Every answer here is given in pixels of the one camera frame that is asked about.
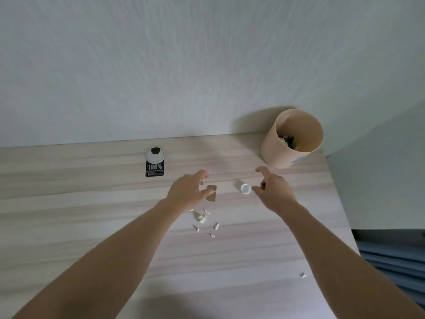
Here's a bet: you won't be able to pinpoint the blue folded fabric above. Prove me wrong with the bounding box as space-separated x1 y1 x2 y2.
352 229 425 310

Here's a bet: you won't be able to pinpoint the beige cylindrical container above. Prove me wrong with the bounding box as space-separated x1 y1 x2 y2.
260 108 324 170

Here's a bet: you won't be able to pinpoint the black rectangular sticker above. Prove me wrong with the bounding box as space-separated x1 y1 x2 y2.
145 161 165 177

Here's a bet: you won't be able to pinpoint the person's right hand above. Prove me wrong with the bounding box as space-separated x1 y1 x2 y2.
251 166 298 214

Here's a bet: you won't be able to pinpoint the cluster of white paper scraps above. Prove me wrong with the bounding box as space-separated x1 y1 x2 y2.
189 208 220 238

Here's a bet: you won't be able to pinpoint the dark items inside container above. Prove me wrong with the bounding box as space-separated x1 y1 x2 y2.
278 134 296 150

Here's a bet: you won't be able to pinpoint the person's right forearm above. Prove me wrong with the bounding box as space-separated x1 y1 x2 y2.
282 201 425 319

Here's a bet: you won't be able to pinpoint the person's left hand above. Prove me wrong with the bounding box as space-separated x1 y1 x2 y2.
165 169 215 215

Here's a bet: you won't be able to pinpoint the person's left forearm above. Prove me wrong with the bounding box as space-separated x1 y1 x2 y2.
13 200 181 319

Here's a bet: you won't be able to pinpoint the grey round cable grommet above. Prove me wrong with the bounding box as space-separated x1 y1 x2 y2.
145 146 167 163

